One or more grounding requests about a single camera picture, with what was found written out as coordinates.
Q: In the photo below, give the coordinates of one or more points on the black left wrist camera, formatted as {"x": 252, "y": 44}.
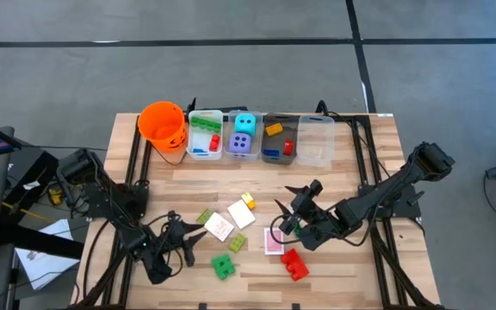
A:
{"x": 173, "y": 215}

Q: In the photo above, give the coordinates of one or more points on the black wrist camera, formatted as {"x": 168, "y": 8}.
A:
{"x": 173, "y": 215}
{"x": 315, "y": 188}

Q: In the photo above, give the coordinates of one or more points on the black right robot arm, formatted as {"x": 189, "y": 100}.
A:
{"x": 381, "y": 194}

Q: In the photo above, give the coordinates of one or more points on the yellow toy brick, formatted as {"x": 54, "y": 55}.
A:
{"x": 248, "y": 200}

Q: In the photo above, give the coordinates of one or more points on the orange print card deck box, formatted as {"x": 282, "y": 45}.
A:
{"x": 218, "y": 227}

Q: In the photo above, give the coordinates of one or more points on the white plastic bin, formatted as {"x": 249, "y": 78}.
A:
{"x": 202, "y": 138}

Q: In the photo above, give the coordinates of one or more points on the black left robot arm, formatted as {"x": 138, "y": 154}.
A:
{"x": 121, "y": 219}

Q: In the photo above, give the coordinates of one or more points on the lime studded brick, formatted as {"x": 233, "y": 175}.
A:
{"x": 205, "y": 216}

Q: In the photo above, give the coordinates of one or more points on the teal foam die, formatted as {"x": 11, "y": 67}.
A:
{"x": 245, "y": 124}

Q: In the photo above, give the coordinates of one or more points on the black floor stand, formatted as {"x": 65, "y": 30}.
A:
{"x": 43, "y": 244}

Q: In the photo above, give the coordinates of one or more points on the yellow tool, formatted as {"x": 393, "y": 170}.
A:
{"x": 55, "y": 196}

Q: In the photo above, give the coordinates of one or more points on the purple foam die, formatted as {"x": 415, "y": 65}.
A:
{"x": 240, "y": 143}

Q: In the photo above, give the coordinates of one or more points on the clear plastic bin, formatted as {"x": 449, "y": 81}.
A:
{"x": 227, "y": 125}
{"x": 315, "y": 142}

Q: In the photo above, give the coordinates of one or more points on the pink card deck box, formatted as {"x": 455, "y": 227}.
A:
{"x": 274, "y": 242}

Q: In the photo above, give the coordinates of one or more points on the orange-yellow studded brick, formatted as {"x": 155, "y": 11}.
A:
{"x": 274, "y": 129}

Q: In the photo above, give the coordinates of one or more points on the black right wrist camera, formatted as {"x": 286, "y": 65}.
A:
{"x": 315, "y": 188}

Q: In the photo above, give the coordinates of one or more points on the large green toy brick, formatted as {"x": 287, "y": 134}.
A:
{"x": 218, "y": 259}
{"x": 227, "y": 272}

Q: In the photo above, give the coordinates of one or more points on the black table frame rails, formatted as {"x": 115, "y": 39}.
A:
{"x": 357, "y": 142}
{"x": 136, "y": 142}

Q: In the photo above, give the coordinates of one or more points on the blue toy brick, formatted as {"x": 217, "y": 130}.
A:
{"x": 270, "y": 153}
{"x": 199, "y": 151}

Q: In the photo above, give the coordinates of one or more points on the orange pumpkin face bucket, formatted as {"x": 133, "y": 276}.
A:
{"x": 162, "y": 125}

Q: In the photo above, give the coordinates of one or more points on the small red toy brick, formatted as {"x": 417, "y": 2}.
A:
{"x": 288, "y": 147}
{"x": 214, "y": 143}

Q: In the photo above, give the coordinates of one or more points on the lime rounded toy brick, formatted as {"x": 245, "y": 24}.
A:
{"x": 237, "y": 243}

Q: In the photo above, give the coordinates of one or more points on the large red toy brick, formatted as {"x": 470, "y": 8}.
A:
{"x": 294, "y": 263}

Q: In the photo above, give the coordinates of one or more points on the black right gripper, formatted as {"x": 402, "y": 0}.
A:
{"x": 301, "y": 215}

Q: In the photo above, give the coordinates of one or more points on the white purple card deck box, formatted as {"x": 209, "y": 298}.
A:
{"x": 240, "y": 214}

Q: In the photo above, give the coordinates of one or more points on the white paper sheets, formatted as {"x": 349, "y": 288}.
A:
{"x": 45, "y": 267}

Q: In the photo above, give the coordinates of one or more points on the grey plastic bin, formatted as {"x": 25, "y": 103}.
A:
{"x": 280, "y": 142}

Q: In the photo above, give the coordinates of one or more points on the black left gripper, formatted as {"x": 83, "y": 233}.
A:
{"x": 172, "y": 239}

